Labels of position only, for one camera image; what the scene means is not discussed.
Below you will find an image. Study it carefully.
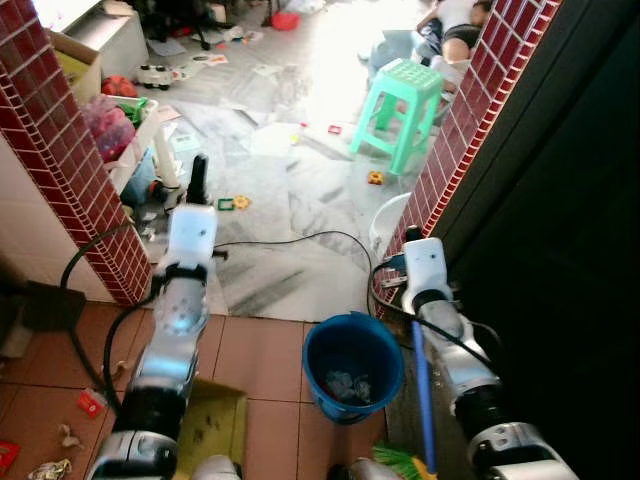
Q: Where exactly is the person lying on floor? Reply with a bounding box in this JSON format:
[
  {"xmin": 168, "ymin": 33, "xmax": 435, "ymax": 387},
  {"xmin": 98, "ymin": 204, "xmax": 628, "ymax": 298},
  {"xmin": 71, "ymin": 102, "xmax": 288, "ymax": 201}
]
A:
[{"xmin": 414, "ymin": 0, "xmax": 494, "ymax": 67}]

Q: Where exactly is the white plastic pail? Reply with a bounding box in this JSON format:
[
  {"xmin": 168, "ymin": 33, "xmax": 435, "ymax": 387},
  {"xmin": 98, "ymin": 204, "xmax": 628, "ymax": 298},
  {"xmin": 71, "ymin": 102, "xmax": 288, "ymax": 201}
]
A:
[{"xmin": 367, "ymin": 192, "xmax": 414, "ymax": 257}]

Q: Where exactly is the white storage rack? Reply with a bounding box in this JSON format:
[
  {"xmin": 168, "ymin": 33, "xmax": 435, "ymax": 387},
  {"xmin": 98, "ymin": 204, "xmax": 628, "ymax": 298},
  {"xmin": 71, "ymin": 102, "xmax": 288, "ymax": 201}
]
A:
[{"xmin": 104, "ymin": 96, "xmax": 183, "ymax": 197}]

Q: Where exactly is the pink plastic bag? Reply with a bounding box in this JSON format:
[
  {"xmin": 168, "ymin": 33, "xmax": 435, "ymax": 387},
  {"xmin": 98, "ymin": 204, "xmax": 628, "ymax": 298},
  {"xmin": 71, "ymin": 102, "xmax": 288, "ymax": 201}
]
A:
[{"xmin": 84, "ymin": 95, "xmax": 137, "ymax": 163}]

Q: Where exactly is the white toy car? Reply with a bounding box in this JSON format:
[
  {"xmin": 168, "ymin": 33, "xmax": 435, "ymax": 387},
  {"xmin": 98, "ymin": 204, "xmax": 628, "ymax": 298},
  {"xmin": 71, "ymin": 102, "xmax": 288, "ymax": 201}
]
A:
[{"xmin": 136, "ymin": 63, "xmax": 172, "ymax": 92}]

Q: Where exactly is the orange ball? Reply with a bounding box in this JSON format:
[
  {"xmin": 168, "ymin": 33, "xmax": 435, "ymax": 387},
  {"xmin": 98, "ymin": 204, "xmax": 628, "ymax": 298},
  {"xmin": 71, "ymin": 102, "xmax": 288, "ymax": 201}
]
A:
[{"xmin": 100, "ymin": 74, "xmax": 138, "ymax": 99}]

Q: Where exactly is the blue plastic bucket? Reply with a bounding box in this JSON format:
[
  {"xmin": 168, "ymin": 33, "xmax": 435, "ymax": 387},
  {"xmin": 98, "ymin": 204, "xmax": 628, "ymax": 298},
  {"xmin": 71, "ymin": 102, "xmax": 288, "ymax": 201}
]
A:
[{"xmin": 302, "ymin": 312, "xmax": 406, "ymax": 426}]

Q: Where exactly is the green plastic stool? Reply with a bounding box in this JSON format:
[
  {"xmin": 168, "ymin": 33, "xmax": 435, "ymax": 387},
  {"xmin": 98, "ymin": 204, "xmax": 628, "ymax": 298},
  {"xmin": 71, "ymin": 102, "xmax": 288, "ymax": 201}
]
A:
[{"xmin": 349, "ymin": 58, "xmax": 447, "ymax": 177}]

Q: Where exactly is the dark door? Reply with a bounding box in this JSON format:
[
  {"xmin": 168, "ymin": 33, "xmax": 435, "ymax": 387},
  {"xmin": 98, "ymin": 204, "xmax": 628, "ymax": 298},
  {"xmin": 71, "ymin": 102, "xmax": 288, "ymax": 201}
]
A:
[{"xmin": 437, "ymin": 0, "xmax": 640, "ymax": 480}]

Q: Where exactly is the brown cardboard box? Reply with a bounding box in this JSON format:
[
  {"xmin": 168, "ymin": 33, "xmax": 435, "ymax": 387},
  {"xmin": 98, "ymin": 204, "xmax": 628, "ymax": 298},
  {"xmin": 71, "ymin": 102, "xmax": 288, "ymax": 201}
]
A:
[{"xmin": 48, "ymin": 28, "xmax": 104, "ymax": 103}]

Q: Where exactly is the crumpled paper in bucket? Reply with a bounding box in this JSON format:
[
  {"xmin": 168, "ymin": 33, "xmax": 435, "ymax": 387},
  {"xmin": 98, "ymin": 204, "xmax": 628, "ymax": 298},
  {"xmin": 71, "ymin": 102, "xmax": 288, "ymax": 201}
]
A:
[{"xmin": 324, "ymin": 371, "xmax": 374, "ymax": 404}]

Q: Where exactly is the red plastic bowl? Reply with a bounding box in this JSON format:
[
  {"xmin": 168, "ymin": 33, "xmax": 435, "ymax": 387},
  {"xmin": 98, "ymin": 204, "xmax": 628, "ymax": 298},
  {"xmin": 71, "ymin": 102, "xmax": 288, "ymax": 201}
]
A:
[{"xmin": 271, "ymin": 10, "xmax": 300, "ymax": 32}]

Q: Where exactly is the dark flat board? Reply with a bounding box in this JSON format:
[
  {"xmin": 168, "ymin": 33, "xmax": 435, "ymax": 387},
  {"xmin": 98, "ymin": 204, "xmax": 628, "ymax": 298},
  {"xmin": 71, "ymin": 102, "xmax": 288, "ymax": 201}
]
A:
[{"xmin": 0, "ymin": 280, "xmax": 87, "ymax": 333}]

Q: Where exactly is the light blue basin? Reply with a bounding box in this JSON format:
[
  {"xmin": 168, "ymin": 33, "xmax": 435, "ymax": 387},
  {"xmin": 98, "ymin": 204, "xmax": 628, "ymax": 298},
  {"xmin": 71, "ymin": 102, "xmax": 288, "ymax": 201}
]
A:
[{"xmin": 369, "ymin": 29, "xmax": 429, "ymax": 79}]

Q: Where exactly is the yellow-green dustpan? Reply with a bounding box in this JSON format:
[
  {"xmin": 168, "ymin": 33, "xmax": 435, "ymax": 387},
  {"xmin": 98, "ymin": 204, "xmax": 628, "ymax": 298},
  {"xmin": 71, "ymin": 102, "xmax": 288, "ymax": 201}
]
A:
[{"xmin": 174, "ymin": 378, "xmax": 249, "ymax": 480}]

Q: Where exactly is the red paper scrap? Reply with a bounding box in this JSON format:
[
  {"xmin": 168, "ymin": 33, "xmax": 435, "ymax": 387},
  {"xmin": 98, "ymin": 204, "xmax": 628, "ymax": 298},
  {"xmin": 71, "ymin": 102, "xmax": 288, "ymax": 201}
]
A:
[{"xmin": 77, "ymin": 389, "xmax": 107, "ymax": 417}]

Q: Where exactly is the grey robot right leg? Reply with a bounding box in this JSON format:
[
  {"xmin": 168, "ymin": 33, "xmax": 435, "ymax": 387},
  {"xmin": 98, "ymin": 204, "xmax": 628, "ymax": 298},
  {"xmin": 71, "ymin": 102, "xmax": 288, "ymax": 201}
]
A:
[{"xmin": 328, "ymin": 459, "xmax": 377, "ymax": 480}]

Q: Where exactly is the grey robot leg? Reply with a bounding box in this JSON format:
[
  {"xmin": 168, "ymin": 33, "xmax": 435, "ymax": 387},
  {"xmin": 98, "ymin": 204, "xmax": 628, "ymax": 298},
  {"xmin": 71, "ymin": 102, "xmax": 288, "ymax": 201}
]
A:
[
  {"xmin": 328, "ymin": 459, "xmax": 377, "ymax": 480},
  {"xmin": 193, "ymin": 455, "xmax": 242, "ymax": 480}
]

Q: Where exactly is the grey robot left leg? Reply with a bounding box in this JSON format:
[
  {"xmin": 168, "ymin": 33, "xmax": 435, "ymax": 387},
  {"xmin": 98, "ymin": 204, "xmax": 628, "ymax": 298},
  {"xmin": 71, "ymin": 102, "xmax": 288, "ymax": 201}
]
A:
[{"xmin": 193, "ymin": 455, "xmax": 242, "ymax": 480}]

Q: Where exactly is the crumpled white paper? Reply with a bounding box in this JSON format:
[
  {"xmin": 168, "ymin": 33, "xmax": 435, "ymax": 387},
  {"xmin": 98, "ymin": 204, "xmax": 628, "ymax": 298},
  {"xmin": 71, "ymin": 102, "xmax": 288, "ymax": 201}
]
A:
[{"xmin": 28, "ymin": 458, "xmax": 74, "ymax": 480}]

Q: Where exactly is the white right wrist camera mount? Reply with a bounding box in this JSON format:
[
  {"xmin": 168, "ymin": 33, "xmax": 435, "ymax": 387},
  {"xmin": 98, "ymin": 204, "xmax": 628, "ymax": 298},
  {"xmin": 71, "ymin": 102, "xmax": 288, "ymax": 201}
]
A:
[{"xmin": 402, "ymin": 237, "xmax": 449, "ymax": 297}]

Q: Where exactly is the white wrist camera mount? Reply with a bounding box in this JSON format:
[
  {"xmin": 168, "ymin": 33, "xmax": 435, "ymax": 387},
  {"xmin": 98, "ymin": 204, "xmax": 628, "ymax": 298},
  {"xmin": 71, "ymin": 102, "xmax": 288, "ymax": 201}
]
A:
[
  {"xmin": 165, "ymin": 204, "xmax": 220, "ymax": 272},
  {"xmin": 402, "ymin": 237, "xmax": 449, "ymax": 297}
]

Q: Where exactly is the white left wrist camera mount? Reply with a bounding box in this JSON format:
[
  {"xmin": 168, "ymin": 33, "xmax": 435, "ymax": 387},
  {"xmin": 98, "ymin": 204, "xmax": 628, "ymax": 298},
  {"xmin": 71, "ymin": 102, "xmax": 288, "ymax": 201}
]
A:
[{"xmin": 165, "ymin": 204, "xmax": 220, "ymax": 272}]

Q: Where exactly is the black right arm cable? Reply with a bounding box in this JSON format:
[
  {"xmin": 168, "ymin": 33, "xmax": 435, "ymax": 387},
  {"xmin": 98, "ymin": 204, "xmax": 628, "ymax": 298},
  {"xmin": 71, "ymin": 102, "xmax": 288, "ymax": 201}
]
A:
[{"xmin": 371, "ymin": 260, "xmax": 503, "ymax": 373}]

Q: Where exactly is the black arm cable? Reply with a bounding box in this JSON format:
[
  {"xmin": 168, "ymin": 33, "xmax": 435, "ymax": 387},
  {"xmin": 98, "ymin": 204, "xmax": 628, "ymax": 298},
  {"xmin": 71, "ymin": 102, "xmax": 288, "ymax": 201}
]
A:
[
  {"xmin": 371, "ymin": 260, "xmax": 503, "ymax": 373},
  {"xmin": 60, "ymin": 222, "xmax": 167, "ymax": 406}
]

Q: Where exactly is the long thin black cable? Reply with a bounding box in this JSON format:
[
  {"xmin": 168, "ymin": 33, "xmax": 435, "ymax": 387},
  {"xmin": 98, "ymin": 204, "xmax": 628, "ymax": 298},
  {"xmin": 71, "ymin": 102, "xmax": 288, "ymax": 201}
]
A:
[{"xmin": 213, "ymin": 230, "xmax": 376, "ymax": 299}]

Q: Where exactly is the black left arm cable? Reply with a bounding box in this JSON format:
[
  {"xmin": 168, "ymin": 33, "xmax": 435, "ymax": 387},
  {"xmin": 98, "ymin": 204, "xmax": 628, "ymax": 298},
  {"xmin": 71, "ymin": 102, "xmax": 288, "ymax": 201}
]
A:
[{"xmin": 60, "ymin": 222, "xmax": 167, "ymax": 406}]

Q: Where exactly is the green broom with blue handle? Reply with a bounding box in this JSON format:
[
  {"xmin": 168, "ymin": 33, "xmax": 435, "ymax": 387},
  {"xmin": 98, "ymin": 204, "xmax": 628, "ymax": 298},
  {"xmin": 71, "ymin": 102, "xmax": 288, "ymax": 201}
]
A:
[{"xmin": 372, "ymin": 320, "xmax": 439, "ymax": 480}]

